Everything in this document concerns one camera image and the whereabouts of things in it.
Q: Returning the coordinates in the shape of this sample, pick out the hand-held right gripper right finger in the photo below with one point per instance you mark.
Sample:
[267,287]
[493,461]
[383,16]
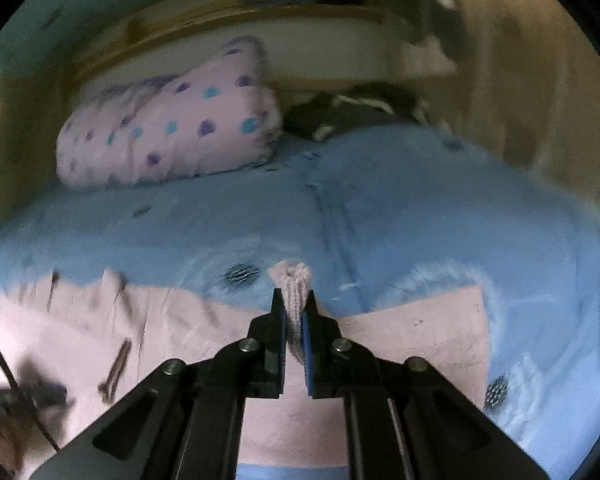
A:
[309,350]

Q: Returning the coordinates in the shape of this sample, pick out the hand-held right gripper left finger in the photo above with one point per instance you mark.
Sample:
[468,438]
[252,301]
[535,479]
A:
[281,345]

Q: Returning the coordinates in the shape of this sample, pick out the pink knit sweater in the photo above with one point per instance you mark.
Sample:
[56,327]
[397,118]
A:
[180,330]

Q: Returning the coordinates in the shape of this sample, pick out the blue dandelion print bedsheet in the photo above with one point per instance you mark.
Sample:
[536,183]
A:
[405,210]

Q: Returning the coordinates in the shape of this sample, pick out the pink heart-patterned pillow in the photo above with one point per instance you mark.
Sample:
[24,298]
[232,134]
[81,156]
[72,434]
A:
[180,125]

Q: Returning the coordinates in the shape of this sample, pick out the dark striped cloth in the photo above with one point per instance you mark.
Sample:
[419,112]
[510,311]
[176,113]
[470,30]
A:
[345,110]

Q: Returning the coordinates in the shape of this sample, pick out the dark hanging cloth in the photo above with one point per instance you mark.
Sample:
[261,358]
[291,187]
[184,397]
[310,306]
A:
[437,5]

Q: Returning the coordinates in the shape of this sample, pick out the wooden bed frame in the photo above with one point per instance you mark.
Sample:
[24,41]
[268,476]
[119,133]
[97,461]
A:
[240,17]

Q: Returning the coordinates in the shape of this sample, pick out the teal cartoon wall poster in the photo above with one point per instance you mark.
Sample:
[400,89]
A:
[80,5]

